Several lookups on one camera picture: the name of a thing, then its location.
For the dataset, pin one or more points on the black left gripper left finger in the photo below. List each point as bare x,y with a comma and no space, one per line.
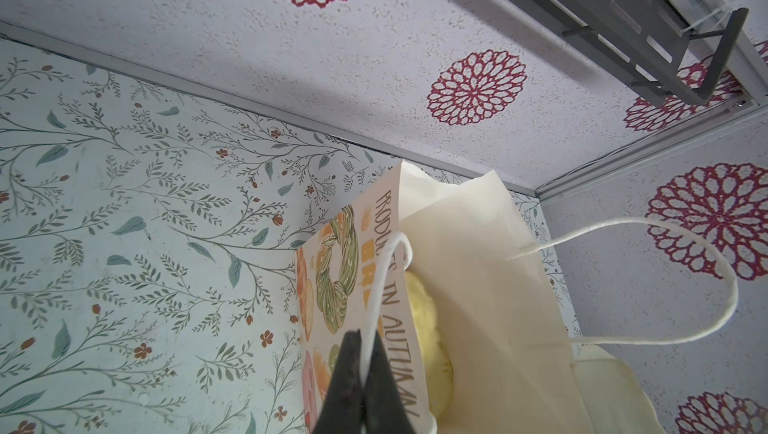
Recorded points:
342,409

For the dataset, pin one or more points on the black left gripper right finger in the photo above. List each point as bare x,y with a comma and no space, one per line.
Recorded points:
383,412

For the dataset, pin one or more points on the small bread roll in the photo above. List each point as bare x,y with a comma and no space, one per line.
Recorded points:
438,368

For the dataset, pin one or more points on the cream paper bread bag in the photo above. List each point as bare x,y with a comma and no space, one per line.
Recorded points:
516,368

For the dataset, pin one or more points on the grey metal wall shelf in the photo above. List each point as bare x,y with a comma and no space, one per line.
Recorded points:
640,42

